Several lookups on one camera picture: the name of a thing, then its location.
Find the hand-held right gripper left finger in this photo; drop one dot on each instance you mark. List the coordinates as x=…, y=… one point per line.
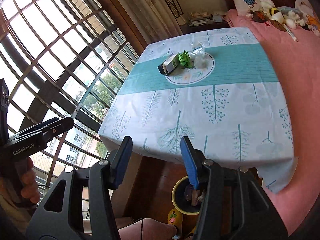
x=122, y=160

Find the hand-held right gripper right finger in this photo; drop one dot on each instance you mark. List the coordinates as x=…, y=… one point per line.
x=190, y=165

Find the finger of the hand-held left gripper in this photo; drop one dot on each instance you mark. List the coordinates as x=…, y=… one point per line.
x=60, y=127
x=37, y=126

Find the yellow-rimmed teal trash bin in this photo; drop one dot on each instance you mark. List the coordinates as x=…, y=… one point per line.
x=181, y=197

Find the person's left forearm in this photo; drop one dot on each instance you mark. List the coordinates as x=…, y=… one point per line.
x=12, y=205

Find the person's left hand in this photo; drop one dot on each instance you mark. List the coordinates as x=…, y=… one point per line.
x=31, y=182

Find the yellow knitted slipper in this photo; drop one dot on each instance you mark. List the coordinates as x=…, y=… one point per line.
x=174, y=217

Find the white leaf-print tablecloth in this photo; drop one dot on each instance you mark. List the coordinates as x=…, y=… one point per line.
x=200, y=110

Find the person's left leg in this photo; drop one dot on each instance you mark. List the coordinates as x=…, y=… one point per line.
x=150, y=230

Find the window with metal grille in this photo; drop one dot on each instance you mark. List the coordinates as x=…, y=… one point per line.
x=50, y=42

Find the dark flat wrapper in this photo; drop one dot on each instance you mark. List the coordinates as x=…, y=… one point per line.
x=161, y=70

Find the white and green carton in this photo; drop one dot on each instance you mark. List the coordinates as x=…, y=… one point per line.
x=172, y=62

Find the crumpled clear plastic wrap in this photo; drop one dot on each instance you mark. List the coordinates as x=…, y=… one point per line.
x=201, y=61

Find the crumpled green wrapper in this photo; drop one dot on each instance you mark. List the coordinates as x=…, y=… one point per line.
x=183, y=58

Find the clear plastic bag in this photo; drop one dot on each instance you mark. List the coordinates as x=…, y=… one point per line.
x=197, y=48

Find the dark wooden nightstand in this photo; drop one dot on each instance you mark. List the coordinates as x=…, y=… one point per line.
x=200, y=29

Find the pink bed sheet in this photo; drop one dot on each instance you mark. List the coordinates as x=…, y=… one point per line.
x=300, y=80

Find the pale curtain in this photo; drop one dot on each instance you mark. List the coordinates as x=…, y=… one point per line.
x=150, y=10

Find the white marker pen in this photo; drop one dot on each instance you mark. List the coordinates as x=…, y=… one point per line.
x=291, y=33

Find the white printed pillow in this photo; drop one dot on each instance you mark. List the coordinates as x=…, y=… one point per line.
x=243, y=0

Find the pile of plush toys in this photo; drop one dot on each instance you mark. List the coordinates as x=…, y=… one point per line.
x=275, y=12

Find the white printed cushion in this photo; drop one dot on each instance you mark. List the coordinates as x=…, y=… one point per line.
x=311, y=12

